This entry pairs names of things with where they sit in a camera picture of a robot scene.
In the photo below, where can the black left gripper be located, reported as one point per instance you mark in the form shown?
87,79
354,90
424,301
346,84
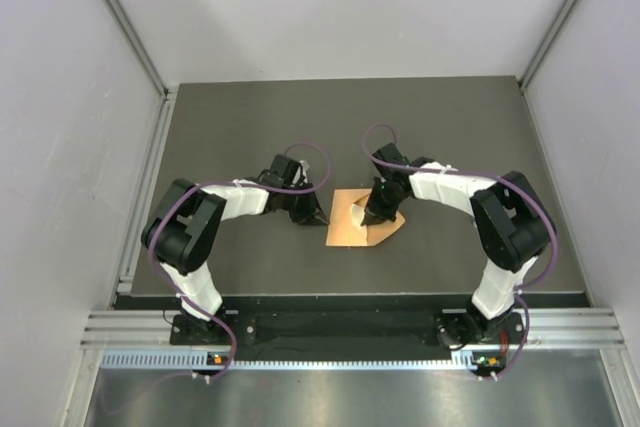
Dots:
312,213

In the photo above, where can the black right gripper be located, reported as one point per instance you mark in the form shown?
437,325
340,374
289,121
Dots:
374,212

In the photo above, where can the cream paper letter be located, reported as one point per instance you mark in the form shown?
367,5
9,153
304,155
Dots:
358,213

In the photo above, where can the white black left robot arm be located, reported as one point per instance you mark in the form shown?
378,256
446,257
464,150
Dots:
179,235

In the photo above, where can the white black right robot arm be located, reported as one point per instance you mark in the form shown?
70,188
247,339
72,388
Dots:
513,226

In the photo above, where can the aluminium base profile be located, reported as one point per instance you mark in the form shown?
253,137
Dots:
562,328

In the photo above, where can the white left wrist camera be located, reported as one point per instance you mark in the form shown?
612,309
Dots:
304,167

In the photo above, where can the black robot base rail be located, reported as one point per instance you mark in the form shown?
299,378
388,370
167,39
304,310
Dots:
343,332

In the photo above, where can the left aluminium frame post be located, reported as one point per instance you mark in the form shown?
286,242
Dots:
135,43

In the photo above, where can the aluminium frame post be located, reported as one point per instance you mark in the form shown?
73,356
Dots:
135,43
544,47

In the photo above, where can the right aluminium frame post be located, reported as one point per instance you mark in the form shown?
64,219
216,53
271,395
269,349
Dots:
544,47

